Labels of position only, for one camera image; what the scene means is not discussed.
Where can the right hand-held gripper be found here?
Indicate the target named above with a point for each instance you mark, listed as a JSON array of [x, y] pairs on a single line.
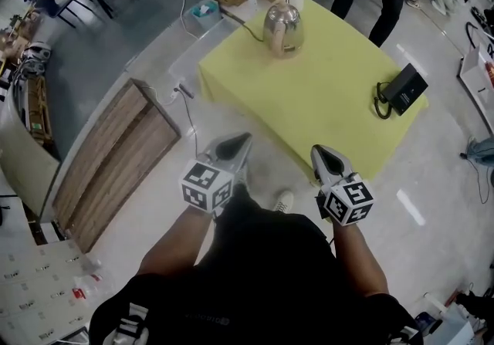
[[349, 202]]

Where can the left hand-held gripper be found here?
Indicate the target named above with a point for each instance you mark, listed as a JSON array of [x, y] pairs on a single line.
[[206, 187]]

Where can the person's right forearm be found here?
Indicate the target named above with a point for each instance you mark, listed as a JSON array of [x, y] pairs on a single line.
[[359, 262]]

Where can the person's left forearm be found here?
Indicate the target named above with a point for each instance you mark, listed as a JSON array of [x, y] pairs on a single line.
[[173, 251]]

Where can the person's black trousers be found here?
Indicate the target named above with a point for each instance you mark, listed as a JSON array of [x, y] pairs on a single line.
[[241, 200]]

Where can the person's white right shoe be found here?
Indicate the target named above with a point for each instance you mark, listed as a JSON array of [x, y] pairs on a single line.
[[283, 200]]

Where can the yellow-green tablecloth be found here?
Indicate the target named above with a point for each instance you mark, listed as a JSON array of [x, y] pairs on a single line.
[[308, 104]]

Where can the white power strip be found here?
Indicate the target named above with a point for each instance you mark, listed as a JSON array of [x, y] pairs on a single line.
[[175, 90]]

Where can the black desk telephone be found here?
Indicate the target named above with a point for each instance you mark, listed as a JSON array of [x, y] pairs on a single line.
[[405, 94]]

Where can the clear plastic storage box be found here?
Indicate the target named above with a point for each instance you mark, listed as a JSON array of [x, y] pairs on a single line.
[[204, 42]]

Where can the wooden floor board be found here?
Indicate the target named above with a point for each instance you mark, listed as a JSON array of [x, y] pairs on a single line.
[[116, 166]]

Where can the person's black shirt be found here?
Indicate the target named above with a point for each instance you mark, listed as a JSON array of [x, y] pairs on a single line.
[[262, 278]]

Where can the light blue waste bin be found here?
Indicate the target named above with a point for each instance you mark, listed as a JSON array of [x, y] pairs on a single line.
[[202, 17]]

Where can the white low cabinet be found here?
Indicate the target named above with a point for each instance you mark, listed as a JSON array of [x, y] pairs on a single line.
[[478, 81]]

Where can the black mesh waste basket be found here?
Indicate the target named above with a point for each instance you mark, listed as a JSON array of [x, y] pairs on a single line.
[[424, 322]]

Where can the red box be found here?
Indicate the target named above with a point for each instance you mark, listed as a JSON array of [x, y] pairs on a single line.
[[490, 73]]

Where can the clear plastic bag red label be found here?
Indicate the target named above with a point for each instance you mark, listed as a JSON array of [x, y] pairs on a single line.
[[85, 285]]

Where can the light grey table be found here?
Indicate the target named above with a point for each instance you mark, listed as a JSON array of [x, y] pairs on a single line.
[[451, 326]]

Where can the wooden pallets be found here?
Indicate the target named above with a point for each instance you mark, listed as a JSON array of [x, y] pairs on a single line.
[[38, 108]]

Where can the white black helmet device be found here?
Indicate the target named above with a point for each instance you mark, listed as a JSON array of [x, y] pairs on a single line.
[[36, 56]]

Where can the white locker cabinet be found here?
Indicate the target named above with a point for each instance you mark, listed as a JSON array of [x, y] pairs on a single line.
[[31, 285]]

